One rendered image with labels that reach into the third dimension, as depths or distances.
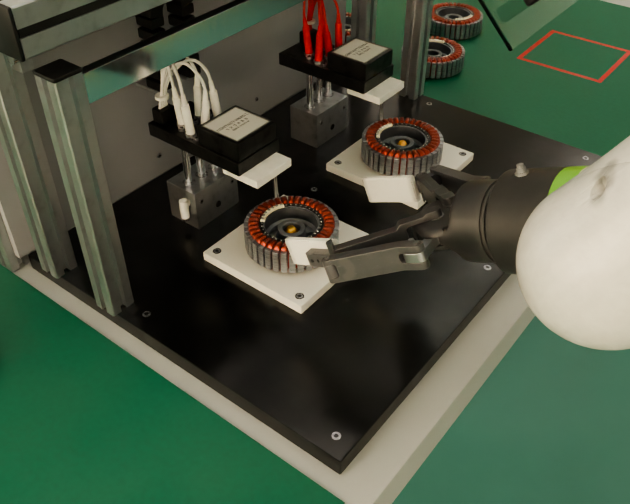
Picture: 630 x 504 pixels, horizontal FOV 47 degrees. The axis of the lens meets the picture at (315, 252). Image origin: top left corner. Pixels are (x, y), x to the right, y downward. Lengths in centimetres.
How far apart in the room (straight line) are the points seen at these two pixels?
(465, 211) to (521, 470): 107
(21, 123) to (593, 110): 88
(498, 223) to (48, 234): 49
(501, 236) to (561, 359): 128
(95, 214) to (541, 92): 83
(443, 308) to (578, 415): 99
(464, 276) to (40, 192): 48
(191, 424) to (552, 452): 109
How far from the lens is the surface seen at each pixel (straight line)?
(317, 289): 81
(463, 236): 64
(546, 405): 177
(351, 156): 102
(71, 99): 69
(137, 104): 96
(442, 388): 77
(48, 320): 87
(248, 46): 108
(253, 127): 82
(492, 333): 83
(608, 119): 127
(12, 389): 81
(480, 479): 161
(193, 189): 90
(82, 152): 70
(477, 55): 142
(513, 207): 60
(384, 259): 65
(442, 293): 83
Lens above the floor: 133
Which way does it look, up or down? 40 degrees down
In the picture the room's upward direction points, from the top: straight up
